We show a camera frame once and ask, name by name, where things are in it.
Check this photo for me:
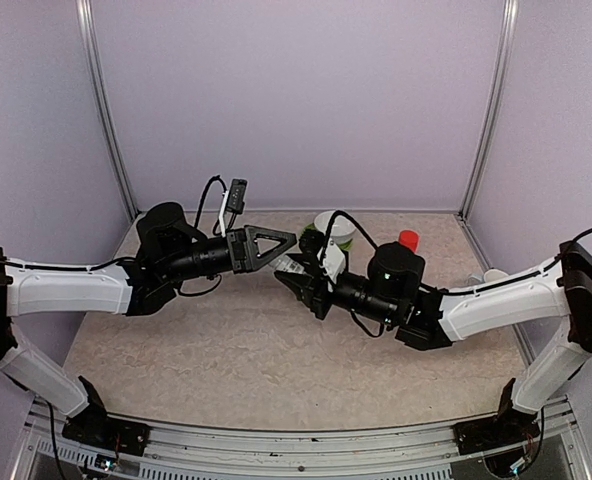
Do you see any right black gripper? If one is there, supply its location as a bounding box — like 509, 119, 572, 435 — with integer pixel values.
275, 254, 400, 326

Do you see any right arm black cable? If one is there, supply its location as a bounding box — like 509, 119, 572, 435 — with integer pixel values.
323, 209, 380, 251

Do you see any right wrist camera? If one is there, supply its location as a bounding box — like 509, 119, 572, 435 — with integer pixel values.
299, 232, 347, 284

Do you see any light blue mug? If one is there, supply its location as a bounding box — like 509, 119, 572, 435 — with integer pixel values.
465, 268, 509, 287

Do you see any red cylindrical container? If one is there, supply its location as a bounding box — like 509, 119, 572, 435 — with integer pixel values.
398, 230, 420, 253

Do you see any small white pill bottle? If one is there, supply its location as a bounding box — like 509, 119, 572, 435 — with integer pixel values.
269, 255, 305, 274

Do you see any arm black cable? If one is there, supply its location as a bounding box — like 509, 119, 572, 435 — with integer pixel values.
193, 174, 227, 231
323, 209, 380, 251

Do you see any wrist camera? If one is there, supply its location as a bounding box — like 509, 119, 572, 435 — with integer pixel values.
213, 178, 248, 236
299, 232, 347, 284

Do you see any front aluminium rail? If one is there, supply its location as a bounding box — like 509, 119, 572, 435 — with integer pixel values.
10, 394, 592, 480

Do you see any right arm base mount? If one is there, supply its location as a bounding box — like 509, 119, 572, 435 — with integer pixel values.
453, 378, 541, 455

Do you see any green plate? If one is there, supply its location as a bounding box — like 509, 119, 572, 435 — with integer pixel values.
299, 223, 356, 251

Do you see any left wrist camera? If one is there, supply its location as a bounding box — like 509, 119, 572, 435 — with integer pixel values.
213, 178, 248, 236

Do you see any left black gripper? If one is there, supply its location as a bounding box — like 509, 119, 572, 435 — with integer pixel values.
162, 224, 297, 283

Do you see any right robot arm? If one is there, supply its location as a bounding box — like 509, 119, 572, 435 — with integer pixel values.
274, 240, 592, 444

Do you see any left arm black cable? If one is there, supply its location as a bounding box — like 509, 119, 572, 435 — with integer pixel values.
193, 174, 227, 231

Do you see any left aluminium frame post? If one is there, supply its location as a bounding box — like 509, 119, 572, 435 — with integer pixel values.
76, 0, 139, 222

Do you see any aluminium frame post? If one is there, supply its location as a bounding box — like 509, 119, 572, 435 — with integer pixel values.
459, 0, 519, 223
76, 0, 139, 222

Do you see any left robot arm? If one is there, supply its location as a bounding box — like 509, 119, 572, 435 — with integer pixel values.
0, 202, 297, 445

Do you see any white ceramic bowl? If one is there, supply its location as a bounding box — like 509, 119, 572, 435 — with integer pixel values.
314, 210, 356, 245

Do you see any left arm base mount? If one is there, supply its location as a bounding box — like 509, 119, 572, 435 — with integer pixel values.
62, 376, 151, 457

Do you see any right aluminium frame post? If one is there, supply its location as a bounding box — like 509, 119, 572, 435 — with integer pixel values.
459, 0, 519, 223

